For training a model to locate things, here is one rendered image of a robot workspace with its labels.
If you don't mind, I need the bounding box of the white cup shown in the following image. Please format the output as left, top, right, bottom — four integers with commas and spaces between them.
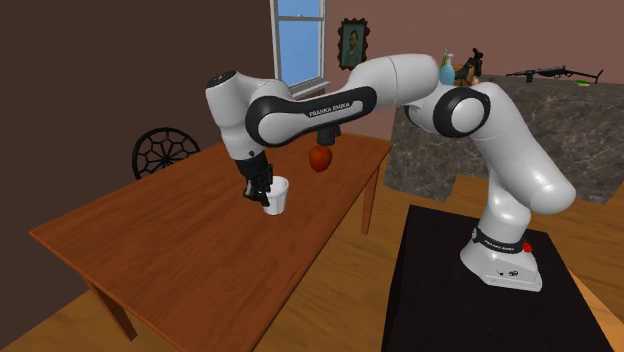
261, 176, 291, 217

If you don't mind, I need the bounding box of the red apple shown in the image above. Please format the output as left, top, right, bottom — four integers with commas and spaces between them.
307, 144, 334, 174

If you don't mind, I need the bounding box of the black round-back chair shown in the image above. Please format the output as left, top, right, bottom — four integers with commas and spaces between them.
130, 127, 203, 181

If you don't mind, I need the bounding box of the brown wooden table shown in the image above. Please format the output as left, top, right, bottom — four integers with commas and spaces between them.
28, 130, 394, 352

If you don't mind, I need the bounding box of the white framed window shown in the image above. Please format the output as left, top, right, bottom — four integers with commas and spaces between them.
268, 0, 333, 102

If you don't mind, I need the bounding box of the blue spray bottle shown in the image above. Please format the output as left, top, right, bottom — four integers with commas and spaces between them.
439, 52, 457, 87

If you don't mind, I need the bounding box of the black robot stand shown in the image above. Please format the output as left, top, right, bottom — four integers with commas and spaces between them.
381, 204, 615, 352

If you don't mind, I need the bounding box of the black and brown figure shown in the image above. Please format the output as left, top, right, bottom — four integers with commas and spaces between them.
455, 47, 485, 87

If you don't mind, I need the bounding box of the black rifle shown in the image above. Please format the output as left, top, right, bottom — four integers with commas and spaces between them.
504, 65, 605, 86

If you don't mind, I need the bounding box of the grey marble counter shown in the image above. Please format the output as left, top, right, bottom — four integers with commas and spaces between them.
383, 72, 624, 205

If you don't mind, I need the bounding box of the framed portrait wall picture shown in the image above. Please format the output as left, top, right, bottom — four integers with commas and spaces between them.
336, 17, 372, 72

